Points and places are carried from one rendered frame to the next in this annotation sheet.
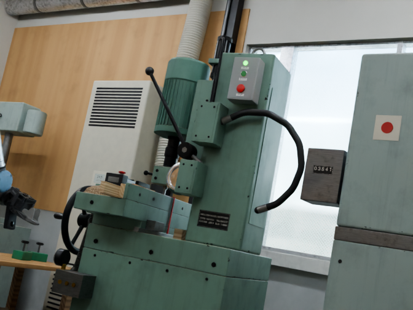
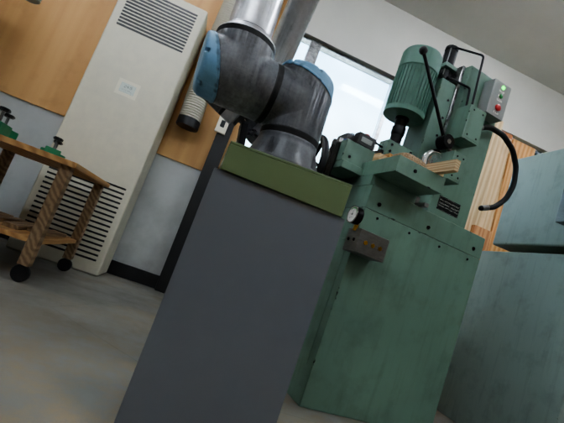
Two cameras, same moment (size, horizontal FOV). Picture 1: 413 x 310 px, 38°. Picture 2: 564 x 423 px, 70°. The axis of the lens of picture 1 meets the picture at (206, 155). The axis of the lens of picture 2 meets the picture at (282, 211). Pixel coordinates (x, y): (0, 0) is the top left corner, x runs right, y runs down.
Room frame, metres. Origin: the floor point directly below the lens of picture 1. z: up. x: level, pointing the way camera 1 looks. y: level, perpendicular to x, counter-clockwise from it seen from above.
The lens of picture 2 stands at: (1.42, 1.58, 0.40)
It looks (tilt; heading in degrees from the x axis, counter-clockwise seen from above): 8 degrees up; 314
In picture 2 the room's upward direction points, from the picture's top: 20 degrees clockwise
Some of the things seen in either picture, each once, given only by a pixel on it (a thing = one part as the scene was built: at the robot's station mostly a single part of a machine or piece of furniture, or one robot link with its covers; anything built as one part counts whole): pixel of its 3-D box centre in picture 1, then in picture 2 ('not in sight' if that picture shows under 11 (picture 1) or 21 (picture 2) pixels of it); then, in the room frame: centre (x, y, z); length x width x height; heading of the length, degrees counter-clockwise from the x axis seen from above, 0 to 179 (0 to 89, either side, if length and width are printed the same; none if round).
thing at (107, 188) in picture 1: (147, 200); (400, 174); (2.23, 0.19, 0.92); 0.60 x 0.02 x 0.04; 154
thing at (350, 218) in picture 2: (62, 260); (355, 218); (2.19, 0.44, 0.65); 0.06 x 0.04 x 0.08; 154
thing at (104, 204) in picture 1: (132, 213); (362, 176); (2.35, 0.24, 0.87); 0.61 x 0.30 x 0.06; 154
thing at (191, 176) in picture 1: (190, 178); (449, 168); (2.11, 0.04, 1.02); 0.09 x 0.07 x 0.12; 154
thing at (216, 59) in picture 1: (222, 58); (447, 65); (2.27, 0.01, 1.53); 0.08 x 0.08 x 0.17; 64
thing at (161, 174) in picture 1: (171, 179); (394, 155); (2.32, 0.12, 1.03); 0.14 x 0.07 x 0.09; 64
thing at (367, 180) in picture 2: (143, 228); (364, 192); (2.36, 0.19, 0.82); 0.40 x 0.21 x 0.04; 154
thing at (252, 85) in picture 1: (246, 80); (493, 101); (2.06, -0.09, 1.40); 0.10 x 0.06 x 0.16; 64
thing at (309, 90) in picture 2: not in sight; (296, 103); (2.14, 0.92, 0.80); 0.17 x 0.15 x 0.18; 63
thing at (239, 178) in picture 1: (241, 153); (448, 153); (2.20, -0.13, 1.16); 0.22 x 0.22 x 0.72; 64
